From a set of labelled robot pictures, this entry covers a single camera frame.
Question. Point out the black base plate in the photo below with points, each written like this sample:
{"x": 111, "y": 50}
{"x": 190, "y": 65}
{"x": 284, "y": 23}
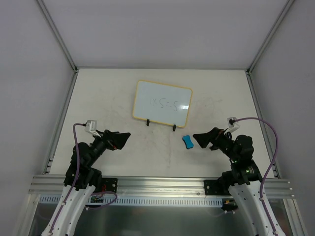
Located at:
{"x": 108, "y": 184}
{"x": 215, "y": 188}

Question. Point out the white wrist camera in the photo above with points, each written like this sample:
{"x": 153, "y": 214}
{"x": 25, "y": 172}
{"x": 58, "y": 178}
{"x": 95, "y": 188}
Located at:
{"x": 90, "y": 127}
{"x": 232, "y": 125}

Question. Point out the aluminium front rail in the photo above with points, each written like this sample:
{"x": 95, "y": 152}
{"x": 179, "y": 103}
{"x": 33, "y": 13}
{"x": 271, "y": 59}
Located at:
{"x": 182, "y": 187}

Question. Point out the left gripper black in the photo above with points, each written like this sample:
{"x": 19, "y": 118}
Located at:
{"x": 109, "y": 140}

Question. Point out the yellow framed whiteboard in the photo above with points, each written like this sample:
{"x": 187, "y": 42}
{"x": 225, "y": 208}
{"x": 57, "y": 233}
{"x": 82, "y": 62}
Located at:
{"x": 162, "y": 103}

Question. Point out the white slotted cable duct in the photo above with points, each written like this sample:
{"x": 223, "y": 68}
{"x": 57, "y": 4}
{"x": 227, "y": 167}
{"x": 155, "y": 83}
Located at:
{"x": 143, "y": 201}

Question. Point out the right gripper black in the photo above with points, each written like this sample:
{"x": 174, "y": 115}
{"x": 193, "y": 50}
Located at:
{"x": 216, "y": 138}

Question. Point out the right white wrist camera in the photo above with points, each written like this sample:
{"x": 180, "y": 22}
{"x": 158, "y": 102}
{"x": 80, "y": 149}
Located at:
{"x": 232, "y": 125}

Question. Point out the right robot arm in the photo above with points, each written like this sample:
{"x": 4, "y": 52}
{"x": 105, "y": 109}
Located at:
{"x": 243, "y": 181}

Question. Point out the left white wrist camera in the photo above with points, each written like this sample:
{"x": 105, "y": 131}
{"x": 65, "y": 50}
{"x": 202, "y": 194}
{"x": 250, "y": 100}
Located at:
{"x": 90, "y": 127}

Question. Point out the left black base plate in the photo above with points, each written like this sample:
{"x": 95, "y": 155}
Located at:
{"x": 108, "y": 184}

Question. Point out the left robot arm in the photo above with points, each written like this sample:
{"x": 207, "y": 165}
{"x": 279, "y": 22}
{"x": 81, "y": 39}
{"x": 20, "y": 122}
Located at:
{"x": 82, "y": 181}

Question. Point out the blue whiteboard eraser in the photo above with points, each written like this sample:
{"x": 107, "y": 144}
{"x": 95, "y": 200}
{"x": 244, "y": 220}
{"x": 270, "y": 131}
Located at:
{"x": 187, "y": 140}

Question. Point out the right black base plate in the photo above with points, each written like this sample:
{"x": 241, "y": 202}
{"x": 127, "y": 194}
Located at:
{"x": 215, "y": 188}

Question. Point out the left aluminium frame post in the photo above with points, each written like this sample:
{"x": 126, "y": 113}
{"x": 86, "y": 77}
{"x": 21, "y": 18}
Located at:
{"x": 53, "y": 28}

